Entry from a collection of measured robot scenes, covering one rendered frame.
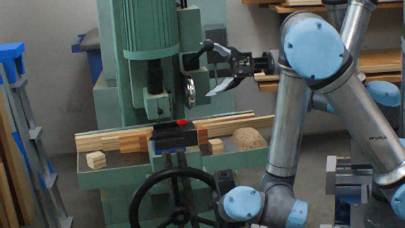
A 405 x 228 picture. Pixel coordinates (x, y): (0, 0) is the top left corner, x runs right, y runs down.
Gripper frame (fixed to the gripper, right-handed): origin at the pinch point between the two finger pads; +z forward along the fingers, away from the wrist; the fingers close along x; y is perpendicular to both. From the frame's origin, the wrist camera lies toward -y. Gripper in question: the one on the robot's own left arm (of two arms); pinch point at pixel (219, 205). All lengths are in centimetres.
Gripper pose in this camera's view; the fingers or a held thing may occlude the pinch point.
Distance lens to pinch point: 165.1
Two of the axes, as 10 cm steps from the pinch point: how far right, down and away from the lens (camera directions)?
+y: 1.6, 9.7, -2.0
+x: 9.8, -1.3, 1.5
